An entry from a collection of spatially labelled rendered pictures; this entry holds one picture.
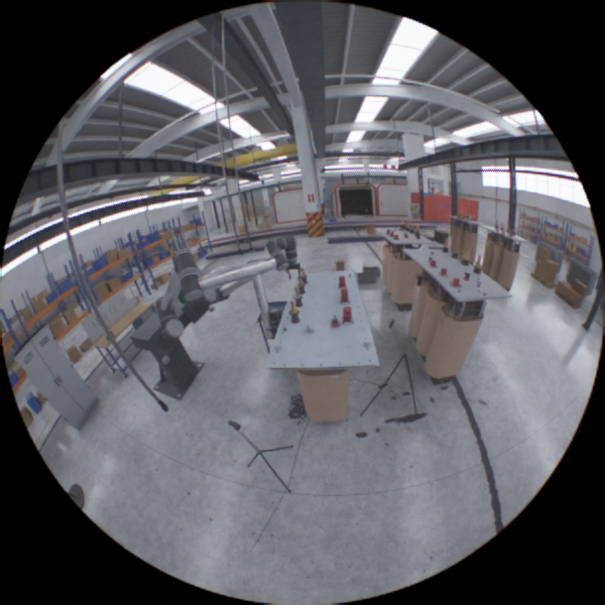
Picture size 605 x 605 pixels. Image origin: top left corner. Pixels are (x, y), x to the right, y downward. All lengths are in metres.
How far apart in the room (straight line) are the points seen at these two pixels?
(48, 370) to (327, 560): 4.95
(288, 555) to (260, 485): 0.90
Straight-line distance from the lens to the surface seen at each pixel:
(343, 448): 2.49
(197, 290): 1.41
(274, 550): 2.48
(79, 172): 7.00
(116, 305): 5.75
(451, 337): 2.51
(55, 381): 4.91
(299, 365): 1.38
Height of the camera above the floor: 2.37
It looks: 29 degrees down
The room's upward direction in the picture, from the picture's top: 8 degrees counter-clockwise
